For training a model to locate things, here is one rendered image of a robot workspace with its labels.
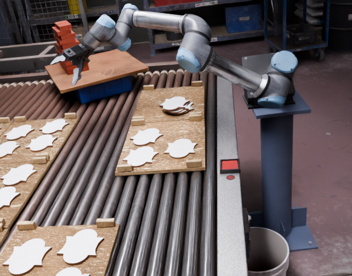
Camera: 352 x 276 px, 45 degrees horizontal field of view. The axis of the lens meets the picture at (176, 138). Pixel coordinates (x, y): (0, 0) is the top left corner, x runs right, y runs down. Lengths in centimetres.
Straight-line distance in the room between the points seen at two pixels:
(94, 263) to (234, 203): 49
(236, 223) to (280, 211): 117
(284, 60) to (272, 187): 77
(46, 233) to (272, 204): 142
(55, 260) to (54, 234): 12
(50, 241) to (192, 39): 99
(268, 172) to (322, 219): 61
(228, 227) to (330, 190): 180
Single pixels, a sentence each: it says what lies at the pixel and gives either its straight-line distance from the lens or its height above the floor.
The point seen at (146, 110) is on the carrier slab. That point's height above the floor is 94.
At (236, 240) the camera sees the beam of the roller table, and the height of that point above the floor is 92.
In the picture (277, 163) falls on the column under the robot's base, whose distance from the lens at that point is 232.
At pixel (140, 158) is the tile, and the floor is 94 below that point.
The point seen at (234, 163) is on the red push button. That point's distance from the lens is 161.
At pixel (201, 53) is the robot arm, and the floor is 125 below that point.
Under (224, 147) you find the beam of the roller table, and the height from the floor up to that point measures 92.
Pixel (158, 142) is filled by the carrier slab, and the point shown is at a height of 94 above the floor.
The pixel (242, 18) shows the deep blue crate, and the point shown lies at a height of 33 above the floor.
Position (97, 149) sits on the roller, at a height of 92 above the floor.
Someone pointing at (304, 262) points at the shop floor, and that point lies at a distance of 254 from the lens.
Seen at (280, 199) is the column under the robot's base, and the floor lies 30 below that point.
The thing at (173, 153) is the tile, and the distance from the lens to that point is 168.
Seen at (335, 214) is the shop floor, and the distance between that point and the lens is 287.
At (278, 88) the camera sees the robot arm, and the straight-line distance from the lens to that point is 193.
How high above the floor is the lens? 180
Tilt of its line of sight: 29 degrees down
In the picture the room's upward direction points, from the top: 8 degrees counter-clockwise
